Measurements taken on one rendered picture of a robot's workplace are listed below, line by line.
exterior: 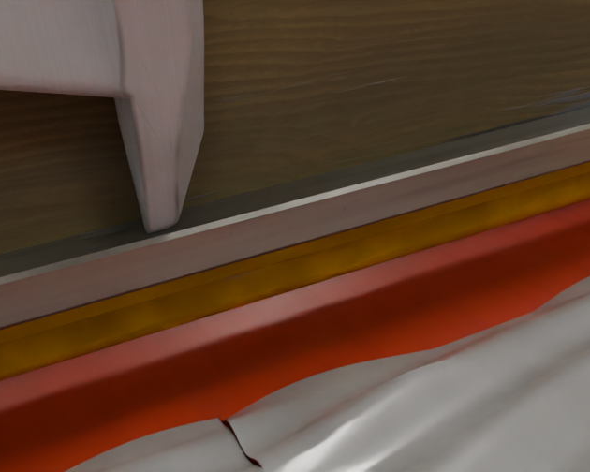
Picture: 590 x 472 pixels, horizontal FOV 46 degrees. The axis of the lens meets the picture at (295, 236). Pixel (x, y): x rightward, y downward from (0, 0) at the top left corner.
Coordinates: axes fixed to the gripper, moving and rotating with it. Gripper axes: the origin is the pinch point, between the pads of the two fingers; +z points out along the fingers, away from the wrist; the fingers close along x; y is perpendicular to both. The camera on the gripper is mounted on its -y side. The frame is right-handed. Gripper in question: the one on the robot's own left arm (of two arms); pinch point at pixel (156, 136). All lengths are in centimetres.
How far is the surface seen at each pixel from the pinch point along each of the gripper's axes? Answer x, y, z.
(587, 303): 5.0, -8.2, 4.9
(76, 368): -0.2, 3.1, 5.3
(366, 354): 3.3, -3.2, 5.3
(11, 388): -0.2, 4.6, 5.2
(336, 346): 2.5, -2.8, 5.3
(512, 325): 4.5, -6.4, 5.1
